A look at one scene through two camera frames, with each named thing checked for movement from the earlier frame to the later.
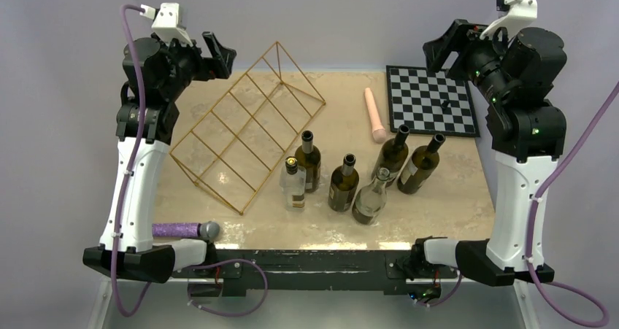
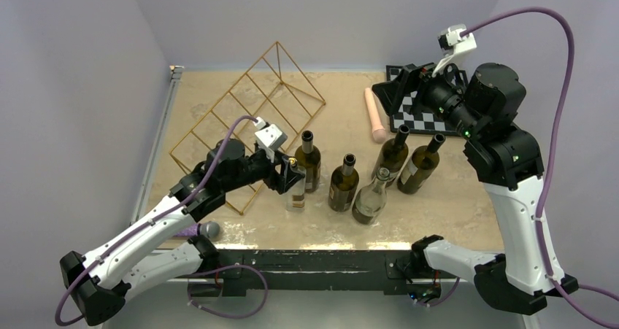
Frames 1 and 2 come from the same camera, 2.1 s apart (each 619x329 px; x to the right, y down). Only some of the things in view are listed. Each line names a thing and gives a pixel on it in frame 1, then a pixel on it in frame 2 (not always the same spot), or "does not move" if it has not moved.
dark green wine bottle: (309, 157) does not move
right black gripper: (439, 49) to (391, 92)
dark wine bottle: (344, 183) does not move
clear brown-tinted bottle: (371, 200) does not move
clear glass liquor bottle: (293, 179) does not move
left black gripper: (223, 57) to (288, 174)
